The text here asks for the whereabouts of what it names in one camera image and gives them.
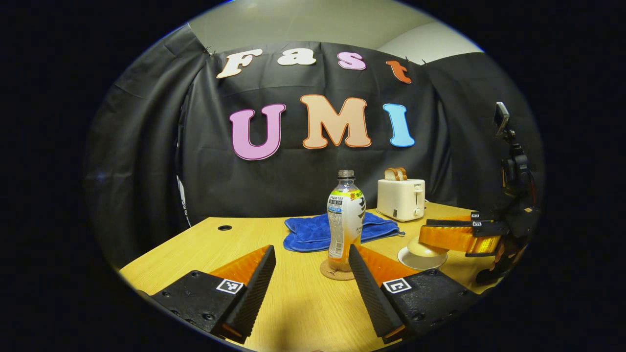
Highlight cream ceramic teacup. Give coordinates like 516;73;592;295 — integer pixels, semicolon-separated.
397;246;448;270

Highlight clear plastic water bottle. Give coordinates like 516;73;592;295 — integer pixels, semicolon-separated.
327;170;366;273

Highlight black backdrop cloth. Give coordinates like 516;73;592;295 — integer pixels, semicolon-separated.
83;23;546;269

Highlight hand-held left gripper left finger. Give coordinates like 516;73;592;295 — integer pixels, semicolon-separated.
151;244;277;343

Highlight white toaster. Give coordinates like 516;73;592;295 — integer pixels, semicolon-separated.
377;178;426;222

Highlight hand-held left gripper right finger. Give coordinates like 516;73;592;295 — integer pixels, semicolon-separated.
348;243;477;343

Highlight blue folded towel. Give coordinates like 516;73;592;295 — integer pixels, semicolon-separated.
283;211;405;253

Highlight round cork coaster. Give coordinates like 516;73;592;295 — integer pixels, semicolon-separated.
320;259;356;281

